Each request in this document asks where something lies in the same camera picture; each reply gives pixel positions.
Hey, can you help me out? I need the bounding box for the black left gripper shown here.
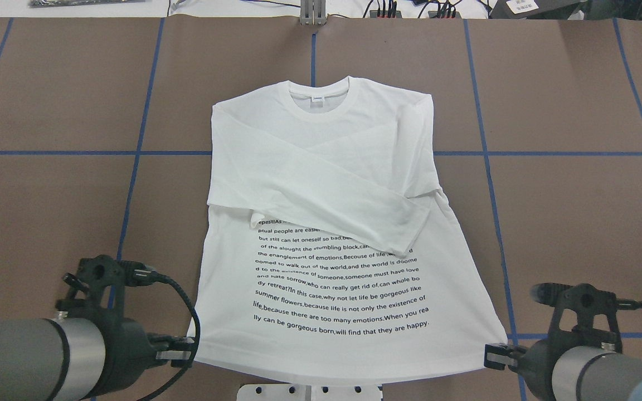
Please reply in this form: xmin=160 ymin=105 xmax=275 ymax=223
xmin=56 ymin=255 xmax=197 ymax=398

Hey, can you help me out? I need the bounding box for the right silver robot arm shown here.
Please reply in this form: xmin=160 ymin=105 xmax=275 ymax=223
xmin=484 ymin=282 xmax=642 ymax=400

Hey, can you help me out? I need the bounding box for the white long-sleeve printed shirt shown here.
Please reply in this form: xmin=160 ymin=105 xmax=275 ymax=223
xmin=194 ymin=76 xmax=508 ymax=386

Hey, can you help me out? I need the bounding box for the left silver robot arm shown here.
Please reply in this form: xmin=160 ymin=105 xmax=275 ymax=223
xmin=0 ymin=255 xmax=201 ymax=400

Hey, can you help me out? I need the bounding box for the white central pedestal column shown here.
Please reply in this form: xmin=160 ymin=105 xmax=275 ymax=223
xmin=236 ymin=383 xmax=384 ymax=400

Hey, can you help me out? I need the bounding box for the aluminium frame post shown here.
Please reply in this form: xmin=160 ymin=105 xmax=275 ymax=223
xmin=300 ymin=0 xmax=328 ymax=26

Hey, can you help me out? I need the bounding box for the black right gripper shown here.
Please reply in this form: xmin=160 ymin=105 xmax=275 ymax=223
xmin=484 ymin=283 xmax=622 ymax=400

